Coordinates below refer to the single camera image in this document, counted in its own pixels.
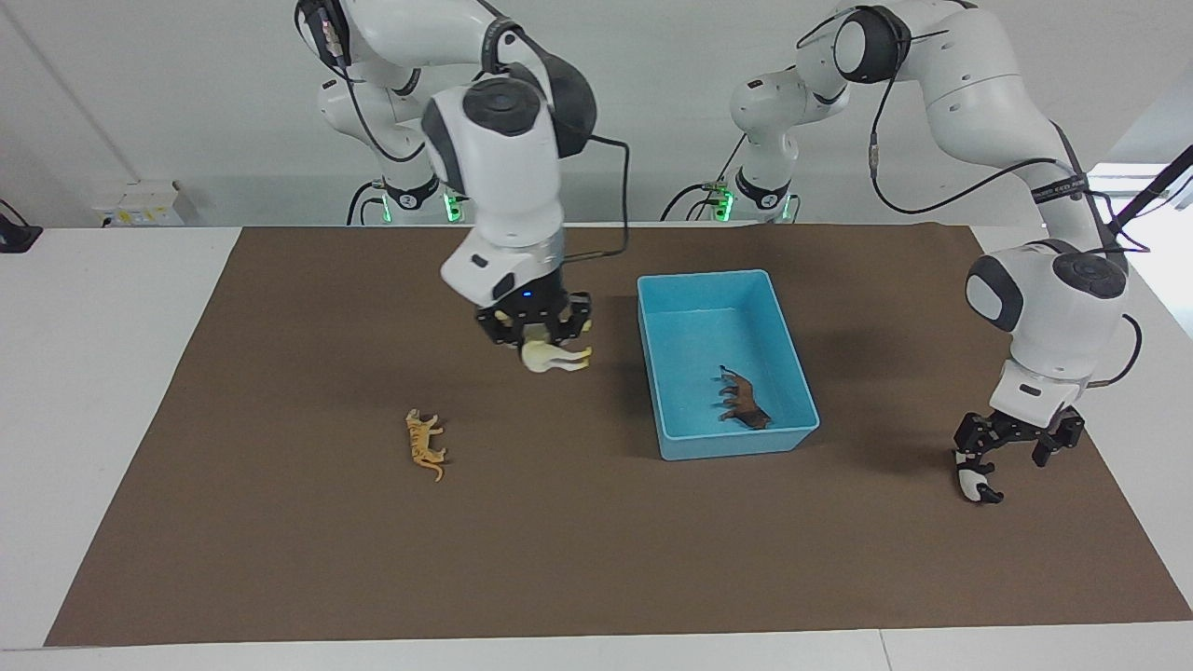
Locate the blue plastic storage box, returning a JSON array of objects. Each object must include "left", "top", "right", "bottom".
[{"left": 637, "top": 269, "right": 821, "bottom": 462}]

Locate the black base cable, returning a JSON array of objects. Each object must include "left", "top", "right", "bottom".
[
  {"left": 347, "top": 180, "right": 389, "bottom": 226},
  {"left": 660, "top": 135, "right": 748, "bottom": 223}
]

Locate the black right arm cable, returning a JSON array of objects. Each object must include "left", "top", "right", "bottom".
[{"left": 296, "top": 0, "right": 633, "bottom": 264}]

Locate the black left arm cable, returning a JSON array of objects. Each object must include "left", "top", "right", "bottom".
[{"left": 797, "top": 5, "right": 1152, "bottom": 388}]

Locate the brown table mat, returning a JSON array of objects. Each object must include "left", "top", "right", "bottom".
[{"left": 44, "top": 222, "right": 1193, "bottom": 649}]

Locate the cream white horse toy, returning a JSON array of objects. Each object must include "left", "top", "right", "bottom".
[{"left": 519, "top": 339, "right": 595, "bottom": 376}]

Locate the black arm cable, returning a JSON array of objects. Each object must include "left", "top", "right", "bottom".
[
  {"left": 296, "top": 0, "right": 633, "bottom": 264},
  {"left": 797, "top": 5, "right": 1152, "bottom": 388}
]

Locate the brown lion toy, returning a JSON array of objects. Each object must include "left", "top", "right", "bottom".
[{"left": 715, "top": 364, "right": 774, "bottom": 432}]

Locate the orange tiger toy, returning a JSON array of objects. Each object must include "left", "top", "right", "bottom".
[{"left": 405, "top": 409, "right": 449, "bottom": 483}]

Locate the black table clamp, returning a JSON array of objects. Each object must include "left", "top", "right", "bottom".
[{"left": 0, "top": 199, "right": 44, "bottom": 254}]

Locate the black white panda toy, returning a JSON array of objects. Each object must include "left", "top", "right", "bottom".
[{"left": 955, "top": 466, "right": 1006, "bottom": 505}]

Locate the white wall socket box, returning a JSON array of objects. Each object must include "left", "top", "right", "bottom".
[{"left": 91, "top": 181, "right": 202, "bottom": 228}]

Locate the black camera stand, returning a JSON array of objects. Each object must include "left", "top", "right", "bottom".
[{"left": 1104, "top": 144, "right": 1193, "bottom": 236}]

